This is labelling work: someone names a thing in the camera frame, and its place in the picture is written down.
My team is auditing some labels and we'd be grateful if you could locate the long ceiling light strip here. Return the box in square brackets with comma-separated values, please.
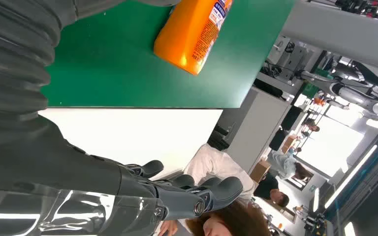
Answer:
[324, 144, 378, 209]

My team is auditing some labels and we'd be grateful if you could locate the white humanoid robot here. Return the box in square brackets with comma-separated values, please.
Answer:
[301, 63, 378, 117]

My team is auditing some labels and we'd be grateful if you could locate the brown cardboard box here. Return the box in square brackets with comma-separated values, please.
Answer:
[250, 159, 272, 184]

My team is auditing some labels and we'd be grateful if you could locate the black monitor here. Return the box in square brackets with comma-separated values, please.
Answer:
[280, 106, 304, 132]

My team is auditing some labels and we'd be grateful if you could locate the person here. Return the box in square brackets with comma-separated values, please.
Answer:
[157, 143, 271, 236]
[267, 149, 314, 182]
[253, 173, 290, 208]

